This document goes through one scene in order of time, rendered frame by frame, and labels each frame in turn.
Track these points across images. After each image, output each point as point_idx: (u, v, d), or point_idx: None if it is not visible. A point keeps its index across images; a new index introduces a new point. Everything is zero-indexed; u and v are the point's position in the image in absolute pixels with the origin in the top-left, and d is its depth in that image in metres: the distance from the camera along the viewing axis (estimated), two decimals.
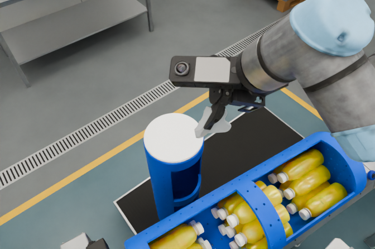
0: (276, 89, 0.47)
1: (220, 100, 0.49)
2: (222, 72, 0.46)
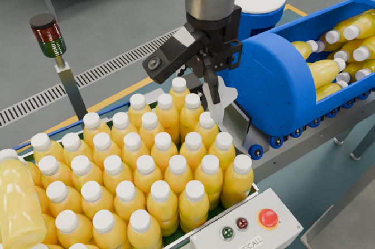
0: (237, 20, 0.49)
1: (204, 64, 0.49)
2: (185, 38, 0.48)
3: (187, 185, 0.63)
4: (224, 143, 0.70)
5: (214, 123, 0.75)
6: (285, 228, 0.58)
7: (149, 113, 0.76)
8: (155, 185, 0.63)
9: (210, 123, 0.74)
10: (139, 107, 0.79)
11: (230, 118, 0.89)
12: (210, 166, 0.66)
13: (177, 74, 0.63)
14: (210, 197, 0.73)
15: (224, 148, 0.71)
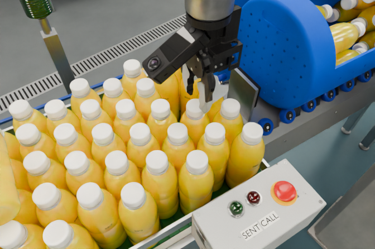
0: (236, 20, 0.49)
1: (203, 65, 0.49)
2: (184, 39, 0.48)
3: (188, 155, 0.54)
4: (231, 110, 0.61)
5: None
6: (305, 203, 0.49)
7: (144, 79, 0.67)
8: (151, 156, 0.54)
9: None
10: (134, 73, 0.70)
11: (235, 90, 0.80)
12: (215, 135, 0.57)
13: (186, 89, 0.62)
14: (215, 174, 0.64)
15: (230, 117, 0.62)
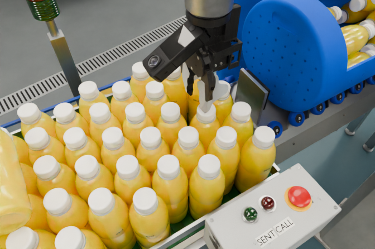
0: (236, 19, 0.49)
1: (203, 62, 0.50)
2: (184, 37, 0.48)
3: (200, 159, 0.54)
4: (242, 114, 0.60)
5: (229, 92, 0.66)
6: (320, 209, 0.48)
7: (154, 82, 0.66)
8: (163, 160, 0.54)
9: None
10: (143, 76, 0.69)
11: (244, 92, 0.80)
12: (227, 139, 0.56)
13: (186, 90, 0.62)
14: (225, 178, 0.64)
15: (241, 120, 0.61)
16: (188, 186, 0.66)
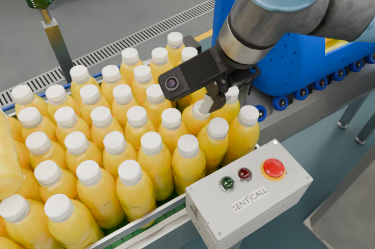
0: None
1: (220, 90, 0.49)
2: (209, 66, 0.45)
3: (179, 139, 0.56)
4: (230, 94, 0.64)
5: None
6: (293, 179, 0.52)
7: (142, 66, 0.70)
8: (146, 137, 0.57)
9: None
10: (131, 61, 0.73)
11: None
12: (219, 131, 0.58)
13: None
14: (212, 163, 0.66)
15: (229, 101, 0.65)
16: None
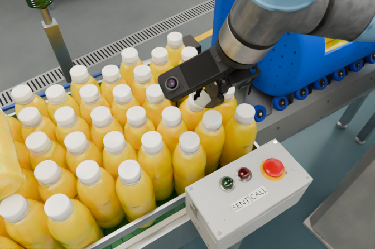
0: None
1: (220, 90, 0.49)
2: (209, 66, 0.45)
3: (181, 136, 0.57)
4: (226, 92, 0.64)
5: None
6: (293, 178, 0.52)
7: (142, 66, 0.70)
8: (147, 136, 0.57)
9: None
10: (131, 61, 0.73)
11: None
12: (212, 122, 0.59)
13: (192, 97, 0.60)
14: (210, 159, 0.67)
15: (224, 99, 0.65)
16: None
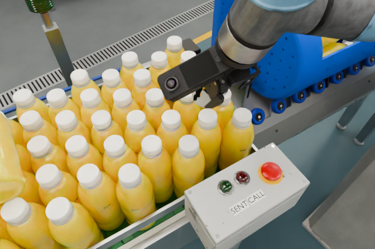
0: None
1: (220, 90, 0.49)
2: (208, 66, 0.45)
3: (180, 139, 0.58)
4: None
5: None
6: (290, 182, 0.53)
7: (142, 70, 0.70)
8: (147, 140, 0.58)
9: None
10: (131, 65, 0.74)
11: None
12: (208, 119, 0.61)
13: (192, 97, 0.60)
14: (208, 159, 0.68)
15: None
16: None
